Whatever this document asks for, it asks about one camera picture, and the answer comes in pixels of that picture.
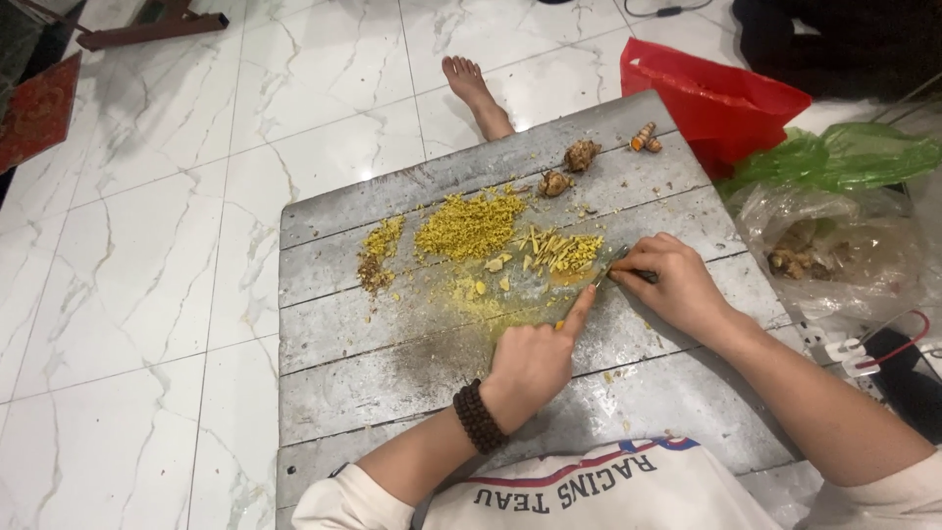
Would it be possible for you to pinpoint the person's left hand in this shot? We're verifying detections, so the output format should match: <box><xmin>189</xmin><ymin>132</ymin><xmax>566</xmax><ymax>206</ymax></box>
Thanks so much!
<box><xmin>480</xmin><ymin>285</ymin><xmax>598</xmax><ymax>435</ymax></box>

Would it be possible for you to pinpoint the person's right hand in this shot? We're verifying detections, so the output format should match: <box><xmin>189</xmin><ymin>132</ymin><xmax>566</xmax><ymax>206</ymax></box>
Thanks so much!
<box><xmin>608</xmin><ymin>233</ymin><xmax>734</xmax><ymax>344</ymax></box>

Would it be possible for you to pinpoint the metal knife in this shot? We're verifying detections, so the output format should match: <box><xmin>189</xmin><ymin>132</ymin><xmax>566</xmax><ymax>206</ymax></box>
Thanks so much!
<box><xmin>592</xmin><ymin>245</ymin><xmax>659</xmax><ymax>290</ymax></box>

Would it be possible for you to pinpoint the pile of sliced turmeric sticks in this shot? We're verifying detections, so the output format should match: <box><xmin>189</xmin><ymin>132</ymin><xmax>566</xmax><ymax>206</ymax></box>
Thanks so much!
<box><xmin>515</xmin><ymin>225</ymin><xmax>606</xmax><ymax>278</ymax></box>

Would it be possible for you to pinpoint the knobby turmeric root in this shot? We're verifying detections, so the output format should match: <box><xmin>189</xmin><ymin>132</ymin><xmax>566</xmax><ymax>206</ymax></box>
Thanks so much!
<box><xmin>564</xmin><ymin>140</ymin><xmax>602</xmax><ymax>173</ymax></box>
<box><xmin>537</xmin><ymin>171</ymin><xmax>574</xmax><ymax>198</ymax></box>

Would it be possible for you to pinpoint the grey wooden chopping board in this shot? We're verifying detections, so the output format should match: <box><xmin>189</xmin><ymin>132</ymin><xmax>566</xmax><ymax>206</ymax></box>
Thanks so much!
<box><xmin>275</xmin><ymin>90</ymin><xmax>811</xmax><ymax>530</ymax></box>

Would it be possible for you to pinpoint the orange cut turmeric root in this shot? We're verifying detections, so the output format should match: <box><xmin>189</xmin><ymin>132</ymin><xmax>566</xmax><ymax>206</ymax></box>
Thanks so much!
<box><xmin>630</xmin><ymin>122</ymin><xmax>663</xmax><ymax>154</ymax></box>

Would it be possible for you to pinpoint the pile of minced yellow turmeric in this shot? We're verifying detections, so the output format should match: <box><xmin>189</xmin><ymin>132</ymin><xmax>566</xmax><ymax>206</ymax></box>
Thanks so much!
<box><xmin>414</xmin><ymin>187</ymin><xmax>529</xmax><ymax>263</ymax></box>

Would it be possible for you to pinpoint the red plastic bag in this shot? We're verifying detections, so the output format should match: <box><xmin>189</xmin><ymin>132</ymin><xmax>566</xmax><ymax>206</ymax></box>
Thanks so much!
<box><xmin>620</xmin><ymin>37</ymin><xmax>812</xmax><ymax>181</ymax></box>

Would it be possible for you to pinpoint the clear plastic bag of roots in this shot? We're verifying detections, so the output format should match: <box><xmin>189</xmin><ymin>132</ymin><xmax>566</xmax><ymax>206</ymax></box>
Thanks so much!
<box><xmin>736</xmin><ymin>180</ymin><xmax>942</xmax><ymax>325</ymax></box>

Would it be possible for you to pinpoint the green plastic bag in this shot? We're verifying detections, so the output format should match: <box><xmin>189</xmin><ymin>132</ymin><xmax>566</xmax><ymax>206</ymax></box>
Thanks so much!
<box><xmin>717</xmin><ymin>122</ymin><xmax>942</xmax><ymax>200</ymax></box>

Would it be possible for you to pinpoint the person's foot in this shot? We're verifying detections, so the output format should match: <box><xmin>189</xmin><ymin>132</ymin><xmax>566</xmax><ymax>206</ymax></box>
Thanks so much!
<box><xmin>442</xmin><ymin>56</ymin><xmax>516</xmax><ymax>142</ymax></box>

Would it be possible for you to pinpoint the person's white printed shirt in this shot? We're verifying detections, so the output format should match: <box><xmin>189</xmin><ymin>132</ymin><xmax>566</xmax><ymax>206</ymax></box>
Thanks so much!
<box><xmin>291</xmin><ymin>437</ymin><xmax>942</xmax><ymax>530</ymax></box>

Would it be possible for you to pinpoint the white power strip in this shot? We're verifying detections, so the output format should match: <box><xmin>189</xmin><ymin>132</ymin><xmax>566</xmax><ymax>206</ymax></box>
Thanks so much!
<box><xmin>798</xmin><ymin>324</ymin><xmax>942</xmax><ymax>380</ymax></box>

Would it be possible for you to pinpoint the small pile of turmeric scraps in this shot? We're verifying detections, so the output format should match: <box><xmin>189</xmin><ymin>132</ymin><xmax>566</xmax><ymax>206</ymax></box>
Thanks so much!
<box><xmin>357</xmin><ymin>215</ymin><xmax>406</xmax><ymax>297</ymax></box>

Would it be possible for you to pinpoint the black phone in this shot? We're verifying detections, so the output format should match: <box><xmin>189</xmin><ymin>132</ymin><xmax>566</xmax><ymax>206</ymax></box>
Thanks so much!
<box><xmin>861</xmin><ymin>327</ymin><xmax>942</xmax><ymax>446</ymax></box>

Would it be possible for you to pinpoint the black bag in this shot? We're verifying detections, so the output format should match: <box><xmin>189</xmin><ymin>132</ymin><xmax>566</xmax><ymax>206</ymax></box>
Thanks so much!
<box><xmin>732</xmin><ymin>0</ymin><xmax>942</xmax><ymax>103</ymax></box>

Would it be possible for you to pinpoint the brown wooden furniture leg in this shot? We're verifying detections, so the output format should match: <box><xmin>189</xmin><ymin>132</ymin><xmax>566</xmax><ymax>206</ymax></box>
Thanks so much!
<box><xmin>15</xmin><ymin>0</ymin><xmax>231</xmax><ymax>53</ymax></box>

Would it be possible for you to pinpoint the red patterned mat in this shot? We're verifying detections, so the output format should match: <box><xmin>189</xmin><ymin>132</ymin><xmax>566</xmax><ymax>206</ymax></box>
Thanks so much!
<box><xmin>0</xmin><ymin>52</ymin><xmax>82</xmax><ymax>175</ymax></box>

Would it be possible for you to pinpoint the dark wooden bead bracelet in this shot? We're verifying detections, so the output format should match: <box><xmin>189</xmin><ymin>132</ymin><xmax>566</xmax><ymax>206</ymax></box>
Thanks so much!
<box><xmin>452</xmin><ymin>379</ymin><xmax>510</xmax><ymax>455</ymax></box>

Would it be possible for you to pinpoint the black cable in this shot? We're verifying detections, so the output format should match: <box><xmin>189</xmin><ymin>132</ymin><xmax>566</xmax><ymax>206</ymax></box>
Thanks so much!
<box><xmin>624</xmin><ymin>0</ymin><xmax>716</xmax><ymax>19</ymax></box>

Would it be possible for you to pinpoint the red cable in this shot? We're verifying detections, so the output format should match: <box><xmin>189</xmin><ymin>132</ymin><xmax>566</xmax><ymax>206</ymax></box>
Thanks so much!
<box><xmin>854</xmin><ymin>309</ymin><xmax>931</xmax><ymax>370</ymax></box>

